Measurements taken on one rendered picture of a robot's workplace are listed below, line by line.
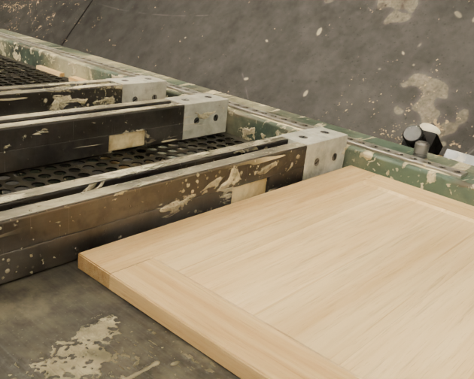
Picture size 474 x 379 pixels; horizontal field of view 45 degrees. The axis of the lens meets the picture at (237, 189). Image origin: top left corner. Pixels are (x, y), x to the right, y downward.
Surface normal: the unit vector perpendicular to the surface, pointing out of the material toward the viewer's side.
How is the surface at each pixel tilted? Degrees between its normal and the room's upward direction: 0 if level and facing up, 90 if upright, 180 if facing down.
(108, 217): 90
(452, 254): 54
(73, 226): 90
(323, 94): 0
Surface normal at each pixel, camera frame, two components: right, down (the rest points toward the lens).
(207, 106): 0.74, 0.31
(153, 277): 0.11, -0.93
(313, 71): -0.48, -0.37
